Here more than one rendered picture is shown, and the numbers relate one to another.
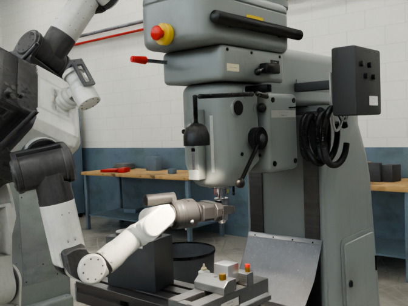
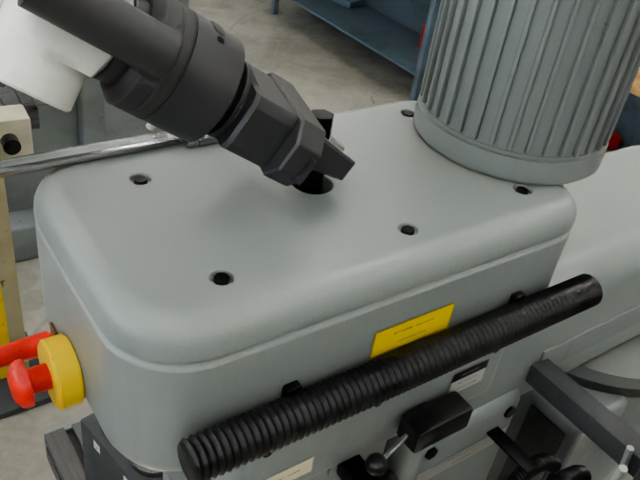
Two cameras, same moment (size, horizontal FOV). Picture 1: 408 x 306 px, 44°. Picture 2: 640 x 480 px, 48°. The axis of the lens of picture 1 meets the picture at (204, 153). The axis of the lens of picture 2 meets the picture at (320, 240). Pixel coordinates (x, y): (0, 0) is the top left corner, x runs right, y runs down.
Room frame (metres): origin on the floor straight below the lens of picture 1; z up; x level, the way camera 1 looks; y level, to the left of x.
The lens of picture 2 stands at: (1.07, -0.16, 2.21)
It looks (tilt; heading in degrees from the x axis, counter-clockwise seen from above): 35 degrees down; 10
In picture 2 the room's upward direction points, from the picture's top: 9 degrees clockwise
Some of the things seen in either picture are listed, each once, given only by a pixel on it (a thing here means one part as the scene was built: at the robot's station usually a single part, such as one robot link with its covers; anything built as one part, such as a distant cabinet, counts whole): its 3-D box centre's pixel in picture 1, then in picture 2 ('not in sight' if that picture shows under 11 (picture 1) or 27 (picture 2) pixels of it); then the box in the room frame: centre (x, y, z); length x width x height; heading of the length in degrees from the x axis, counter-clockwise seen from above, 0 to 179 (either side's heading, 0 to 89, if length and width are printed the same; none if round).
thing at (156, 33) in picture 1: (158, 33); (30, 381); (1.42, 0.11, 1.76); 0.04 x 0.03 x 0.04; 50
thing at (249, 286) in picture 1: (220, 292); not in sight; (1.58, -0.04, 0.97); 0.35 x 0.15 x 0.11; 137
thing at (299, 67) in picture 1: (297, 81); (578, 253); (1.99, -0.37, 1.66); 0.80 x 0.23 x 0.20; 140
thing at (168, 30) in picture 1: (164, 34); (60, 371); (1.43, 0.10, 1.76); 0.06 x 0.02 x 0.06; 50
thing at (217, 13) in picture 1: (260, 27); (424, 356); (1.54, -0.18, 1.79); 0.45 x 0.04 x 0.04; 140
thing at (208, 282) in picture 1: (215, 283); not in sight; (1.56, -0.02, 1.01); 0.12 x 0.06 x 0.04; 47
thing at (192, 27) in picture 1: (218, 27); (314, 250); (1.62, -0.06, 1.81); 0.47 x 0.26 x 0.16; 140
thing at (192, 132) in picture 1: (196, 133); not in sight; (1.39, 0.02, 1.48); 0.07 x 0.07 x 0.06
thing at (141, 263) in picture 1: (139, 258); (140, 469); (1.87, 0.25, 1.02); 0.22 x 0.12 x 0.20; 60
